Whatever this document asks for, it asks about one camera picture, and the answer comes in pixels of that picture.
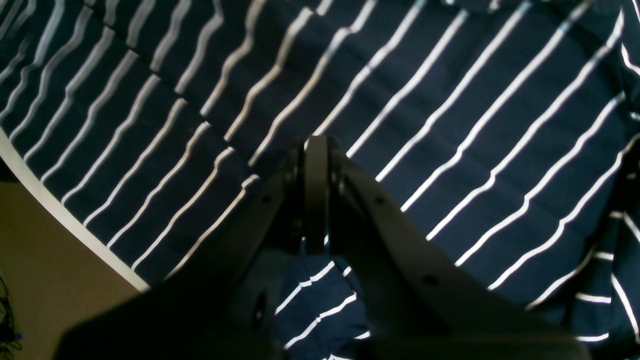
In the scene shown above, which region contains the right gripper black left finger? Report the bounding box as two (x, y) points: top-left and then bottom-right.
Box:
(54, 136), (330, 360)

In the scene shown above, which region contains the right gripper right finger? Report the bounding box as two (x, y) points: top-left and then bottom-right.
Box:
(328, 142), (591, 360)

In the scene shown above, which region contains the navy white striped t-shirt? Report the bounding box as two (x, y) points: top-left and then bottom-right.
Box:
(1, 0), (639, 360)

